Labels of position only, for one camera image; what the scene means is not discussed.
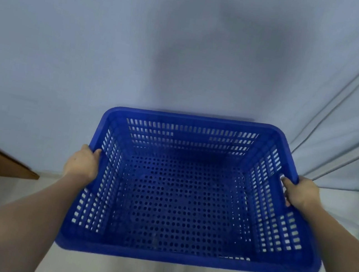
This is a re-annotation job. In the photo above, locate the white metal shelf rack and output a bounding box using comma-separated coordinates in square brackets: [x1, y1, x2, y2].
[291, 118, 359, 251]

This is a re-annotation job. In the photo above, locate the blue plastic crate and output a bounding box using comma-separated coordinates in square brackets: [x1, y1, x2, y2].
[53, 91, 345, 272]

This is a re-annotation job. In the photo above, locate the person's left forearm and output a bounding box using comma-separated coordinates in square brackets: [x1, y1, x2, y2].
[0, 159, 90, 272]

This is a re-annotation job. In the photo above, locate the person's left hand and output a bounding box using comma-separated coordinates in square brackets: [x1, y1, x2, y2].
[61, 141, 104, 190]

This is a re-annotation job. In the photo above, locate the person's right hand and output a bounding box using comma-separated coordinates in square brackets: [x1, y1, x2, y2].
[276, 173, 327, 215]

